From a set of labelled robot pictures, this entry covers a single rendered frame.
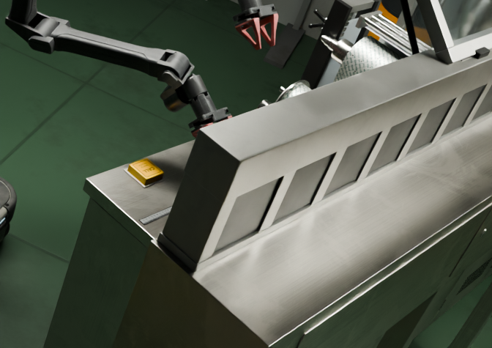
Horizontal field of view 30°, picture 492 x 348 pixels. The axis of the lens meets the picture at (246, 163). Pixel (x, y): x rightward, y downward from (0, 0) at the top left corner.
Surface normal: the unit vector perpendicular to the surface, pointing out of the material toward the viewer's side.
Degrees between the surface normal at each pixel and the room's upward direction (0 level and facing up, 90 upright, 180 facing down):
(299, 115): 0
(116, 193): 0
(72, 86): 0
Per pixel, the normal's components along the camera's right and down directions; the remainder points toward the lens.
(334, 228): 0.33, -0.78
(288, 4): -0.27, 0.46
